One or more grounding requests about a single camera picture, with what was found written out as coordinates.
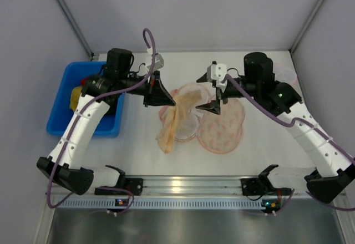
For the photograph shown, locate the beige bra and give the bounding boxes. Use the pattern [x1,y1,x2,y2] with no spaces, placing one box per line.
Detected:
[156,90,202,154]

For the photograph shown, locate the floral mesh laundry bag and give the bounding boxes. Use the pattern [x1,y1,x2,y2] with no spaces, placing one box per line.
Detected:
[159,83,245,154]

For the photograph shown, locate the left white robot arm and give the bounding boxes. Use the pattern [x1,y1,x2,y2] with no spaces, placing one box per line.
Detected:
[37,48,175,195]

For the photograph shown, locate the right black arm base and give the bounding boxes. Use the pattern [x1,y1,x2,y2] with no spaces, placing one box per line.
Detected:
[241,177,292,196]

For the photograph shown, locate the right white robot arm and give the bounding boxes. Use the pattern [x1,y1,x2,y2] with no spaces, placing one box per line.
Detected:
[197,52,354,204]

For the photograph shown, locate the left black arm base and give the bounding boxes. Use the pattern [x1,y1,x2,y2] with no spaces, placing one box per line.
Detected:
[94,177,144,196]

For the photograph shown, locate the round pink mesh laundry bag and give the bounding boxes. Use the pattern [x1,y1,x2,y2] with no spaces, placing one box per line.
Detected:
[273,63,298,88]

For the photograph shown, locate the yellow garment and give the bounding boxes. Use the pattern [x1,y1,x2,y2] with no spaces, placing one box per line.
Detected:
[69,86,83,111]

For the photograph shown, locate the blue plastic bin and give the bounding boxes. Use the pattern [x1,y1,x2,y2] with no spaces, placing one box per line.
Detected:
[47,62,125,138]

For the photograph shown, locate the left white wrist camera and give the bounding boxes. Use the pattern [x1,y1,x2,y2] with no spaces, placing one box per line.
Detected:
[145,48,165,71]

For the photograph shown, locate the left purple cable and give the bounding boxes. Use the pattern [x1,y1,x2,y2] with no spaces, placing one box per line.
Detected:
[46,28,155,209]

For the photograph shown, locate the aluminium mounting rail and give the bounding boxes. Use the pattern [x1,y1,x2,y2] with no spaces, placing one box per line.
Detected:
[45,174,347,199]

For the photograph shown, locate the slotted cable duct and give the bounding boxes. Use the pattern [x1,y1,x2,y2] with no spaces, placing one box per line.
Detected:
[59,197,278,210]

